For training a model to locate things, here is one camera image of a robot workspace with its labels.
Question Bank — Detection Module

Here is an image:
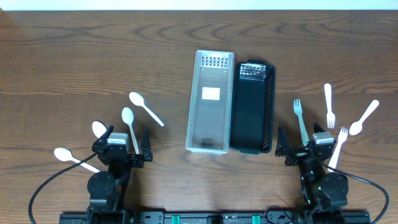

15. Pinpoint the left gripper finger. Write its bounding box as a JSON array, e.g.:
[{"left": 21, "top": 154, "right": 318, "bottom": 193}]
[
  {"left": 141, "top": 128, "right": 151, "bottom": 154},
  {"left": 95, "top": 126, "right": 114, "bottom": 146}
]

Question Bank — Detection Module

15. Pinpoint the white plastic fork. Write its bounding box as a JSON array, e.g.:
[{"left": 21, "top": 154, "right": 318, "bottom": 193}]
[
  {"left": 328, "top": 127, "right": 348, "bottom": 172},
  {"left": 294, "top": 99, "right": 309, "bottom": 146},
  {"left": 324, "top": 83, "right": 336, "bottom": 129}
]

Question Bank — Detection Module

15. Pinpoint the black plastic mesh basket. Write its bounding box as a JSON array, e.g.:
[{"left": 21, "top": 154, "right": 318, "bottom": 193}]
[{"left": 229, "top": 60, "right": 275, "bottom": 154}]

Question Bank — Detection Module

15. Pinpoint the white plastic spoon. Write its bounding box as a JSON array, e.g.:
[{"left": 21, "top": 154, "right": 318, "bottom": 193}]
[
  {"left": 53, "top": 147, "right": 100, "bottom": 173},
  {"left": 121, "top": 107, "right": 139, "bottom": 154},
  {"left": 91, "top": 121, "right": 107, "bottom": 138},
  {"left": 349, "top": 100, "right": 379, "bottom": 136},
  {"left": 129, "top": 92, "right": 164, "bottom": 126}
]

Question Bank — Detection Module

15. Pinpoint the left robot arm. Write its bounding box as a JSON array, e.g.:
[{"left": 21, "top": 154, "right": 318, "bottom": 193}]
[{"left": 87, "top": 126, "right": 153, "bottom": 223}]

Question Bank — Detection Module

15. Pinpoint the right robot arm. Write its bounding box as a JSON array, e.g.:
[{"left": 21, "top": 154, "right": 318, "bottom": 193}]
[{"left": 275, "top": 123, "right": 349, "bottom": 213}]

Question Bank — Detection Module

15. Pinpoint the clear plastic mesh basket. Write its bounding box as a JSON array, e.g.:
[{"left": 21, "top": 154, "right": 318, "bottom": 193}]
[{"left": 185, "top": 50, "right": 234, "bottom": 154}]

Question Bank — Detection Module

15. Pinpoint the white label sticker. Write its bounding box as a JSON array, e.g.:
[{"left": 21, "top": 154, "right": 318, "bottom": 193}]
[{"left": 201, "top": 87, "right": 220, "bottom": 101}]

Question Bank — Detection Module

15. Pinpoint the right black cable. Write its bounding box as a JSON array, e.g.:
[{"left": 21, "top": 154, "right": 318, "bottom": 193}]
[{"left": 322, "top": 161, "right": 390, "bottom": 224}]

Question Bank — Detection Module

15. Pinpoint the black cable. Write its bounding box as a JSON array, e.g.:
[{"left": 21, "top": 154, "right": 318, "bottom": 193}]
[
  {"left": 28, "top": 151, "right": 99, "bottom": 224},
  {"left": 322, "top": 161, "right": 390, "bottom": 224}
]

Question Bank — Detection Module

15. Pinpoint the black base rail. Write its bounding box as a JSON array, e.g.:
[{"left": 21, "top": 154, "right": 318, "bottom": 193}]
[{"left": 58, "top": 210, "right": 371, "bottom": 224}]

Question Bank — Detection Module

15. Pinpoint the left black cable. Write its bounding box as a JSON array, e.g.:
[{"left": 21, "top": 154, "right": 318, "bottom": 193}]
[{"left": 28, "top": 151, "right": 99, "bottom": 224}]

